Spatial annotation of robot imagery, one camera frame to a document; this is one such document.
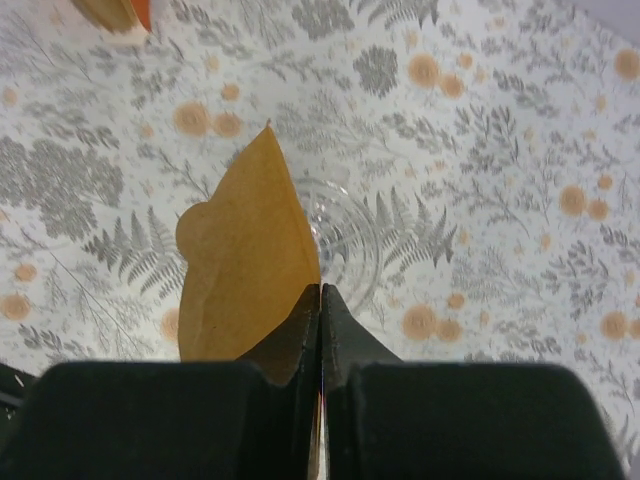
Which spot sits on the clear glass dripper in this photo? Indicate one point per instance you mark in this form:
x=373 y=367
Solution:
x=347 y=241

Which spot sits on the brown paper coffee filter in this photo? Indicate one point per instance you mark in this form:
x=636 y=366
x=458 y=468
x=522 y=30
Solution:
x=252 y=287

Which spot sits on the floral tablecloth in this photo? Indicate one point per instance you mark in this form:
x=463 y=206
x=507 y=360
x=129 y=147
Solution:
x=495 y=144

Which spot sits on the brown coffee filter stack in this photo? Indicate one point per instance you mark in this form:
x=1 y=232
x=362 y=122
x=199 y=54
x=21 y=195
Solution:
x=115 y=19

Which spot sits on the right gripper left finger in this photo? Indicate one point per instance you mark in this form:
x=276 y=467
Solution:
x=251 y=418

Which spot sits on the glass of orange liquid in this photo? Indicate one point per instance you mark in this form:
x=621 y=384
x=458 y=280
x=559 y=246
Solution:
x=142 y=10

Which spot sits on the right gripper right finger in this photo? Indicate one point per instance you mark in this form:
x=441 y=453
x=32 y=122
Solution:
x=387 y=418

